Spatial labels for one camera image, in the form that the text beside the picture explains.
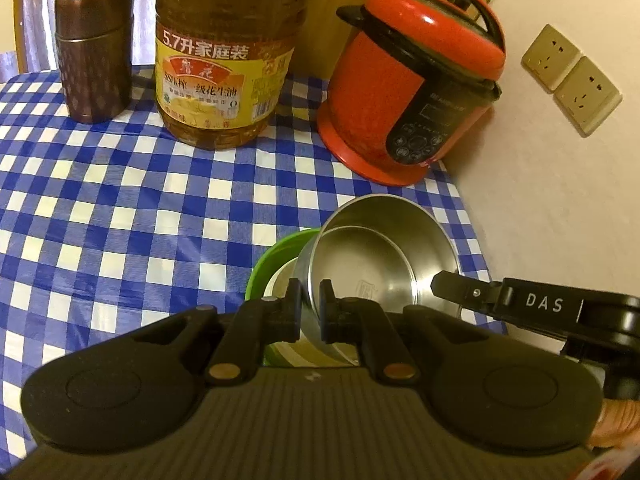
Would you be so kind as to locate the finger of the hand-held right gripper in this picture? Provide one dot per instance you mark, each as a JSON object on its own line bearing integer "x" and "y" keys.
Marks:
{"x": 460, "y": 287}

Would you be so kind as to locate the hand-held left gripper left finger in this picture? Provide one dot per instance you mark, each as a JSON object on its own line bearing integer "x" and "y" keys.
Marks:
{"x": 296, "y": 297}

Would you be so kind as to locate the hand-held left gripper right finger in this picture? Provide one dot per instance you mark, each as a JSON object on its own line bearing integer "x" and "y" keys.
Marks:
{"x": 326, "y": 305}

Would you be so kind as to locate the green plastic bowl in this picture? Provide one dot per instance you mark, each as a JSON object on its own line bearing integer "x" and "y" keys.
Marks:
{"x": 257, "y": 270}

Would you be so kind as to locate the small stainless steel bowl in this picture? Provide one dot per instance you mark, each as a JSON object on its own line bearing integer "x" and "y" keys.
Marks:
{"x": 370, "y": 265}

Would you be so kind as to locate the large stainless steel bowl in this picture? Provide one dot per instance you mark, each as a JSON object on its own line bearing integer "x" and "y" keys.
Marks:
{"x": 400, "y": 215}

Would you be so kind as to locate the person's right hand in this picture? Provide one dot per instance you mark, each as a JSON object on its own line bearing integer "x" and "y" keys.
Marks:
{"x": 622, "y": 425}

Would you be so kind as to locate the white bowl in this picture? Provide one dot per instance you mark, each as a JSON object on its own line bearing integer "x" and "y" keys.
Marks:
{"x": 280, "y": 280}

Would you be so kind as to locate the blue white checkered tablecloth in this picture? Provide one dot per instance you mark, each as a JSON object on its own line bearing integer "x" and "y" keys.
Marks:
{"x": 125, "y": 210}

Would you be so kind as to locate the red electric pressure cooker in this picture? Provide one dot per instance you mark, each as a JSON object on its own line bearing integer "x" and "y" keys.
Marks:
{"x": 390, "y": 75}

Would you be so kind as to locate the large cooking oil bottle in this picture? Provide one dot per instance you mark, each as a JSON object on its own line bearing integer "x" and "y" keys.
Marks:
{"x": 225, "y": 75}

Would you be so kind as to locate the brown metal canister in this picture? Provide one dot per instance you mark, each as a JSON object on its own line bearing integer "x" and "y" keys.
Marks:
{"x": 95, "y": 50}

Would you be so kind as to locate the wooden chair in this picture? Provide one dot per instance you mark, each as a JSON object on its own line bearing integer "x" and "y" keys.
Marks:
{"x": 19, "y": 15}

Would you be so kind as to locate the beige wall socket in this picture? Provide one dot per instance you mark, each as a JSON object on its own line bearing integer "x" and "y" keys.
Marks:
{"x": 552, "y": 57}
{"x": 587, "y": 92}

